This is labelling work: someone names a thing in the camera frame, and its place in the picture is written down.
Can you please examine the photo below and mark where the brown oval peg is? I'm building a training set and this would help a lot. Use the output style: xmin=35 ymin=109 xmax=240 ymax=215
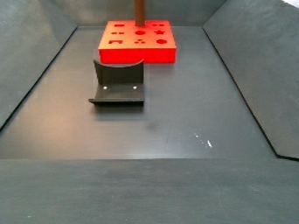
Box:
xmin=135 ymin=0 xmax=146 ymax=26

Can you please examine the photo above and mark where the red shape sorter block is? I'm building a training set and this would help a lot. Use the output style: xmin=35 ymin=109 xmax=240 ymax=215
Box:
xmin=98 ymin=20 xmax=176 ymax=64

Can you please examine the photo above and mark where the black curved holder bracket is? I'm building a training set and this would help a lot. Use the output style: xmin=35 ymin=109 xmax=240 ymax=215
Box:
xmin=88 ymin=60 xmax=146 ymax=105

